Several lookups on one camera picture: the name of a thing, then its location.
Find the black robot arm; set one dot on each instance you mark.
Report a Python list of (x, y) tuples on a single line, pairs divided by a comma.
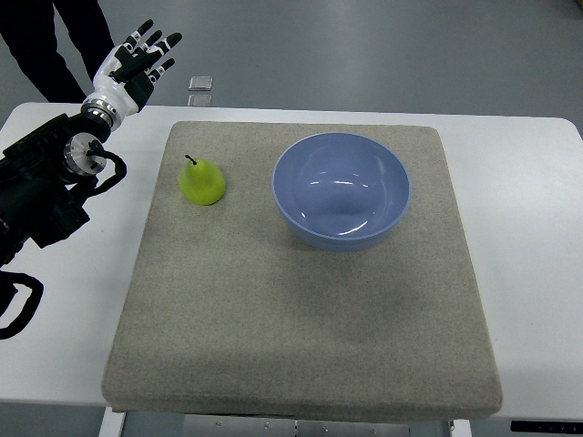
[(42, 191)]

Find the person in black trousers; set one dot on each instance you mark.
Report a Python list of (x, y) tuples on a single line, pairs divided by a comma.
[(28, 29)]

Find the lower metal floor plate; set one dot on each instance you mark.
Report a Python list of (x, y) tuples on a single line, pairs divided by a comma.
[(199, 100)]

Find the metal floor plate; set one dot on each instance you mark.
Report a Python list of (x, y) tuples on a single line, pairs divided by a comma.
[(200, 83), (199, 100)]

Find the grey fabric mat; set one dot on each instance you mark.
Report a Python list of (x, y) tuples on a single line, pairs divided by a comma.
[(230, 313)]

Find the upper metal floor plate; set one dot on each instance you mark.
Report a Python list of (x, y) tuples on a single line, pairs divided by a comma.
[(200, 83)]

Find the green pear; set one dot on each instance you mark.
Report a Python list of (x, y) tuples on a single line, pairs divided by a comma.
[(201, 181)]

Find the blue bowl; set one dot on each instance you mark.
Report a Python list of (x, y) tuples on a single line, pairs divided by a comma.
[(341, 191)]

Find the metal table frame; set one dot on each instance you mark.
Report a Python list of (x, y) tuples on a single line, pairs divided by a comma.
[(126, 424)]

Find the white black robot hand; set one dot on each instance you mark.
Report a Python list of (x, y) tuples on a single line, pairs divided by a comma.
[(126, 79)]

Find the black table control panel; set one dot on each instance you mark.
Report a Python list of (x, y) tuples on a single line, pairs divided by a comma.
[(574, 428)]

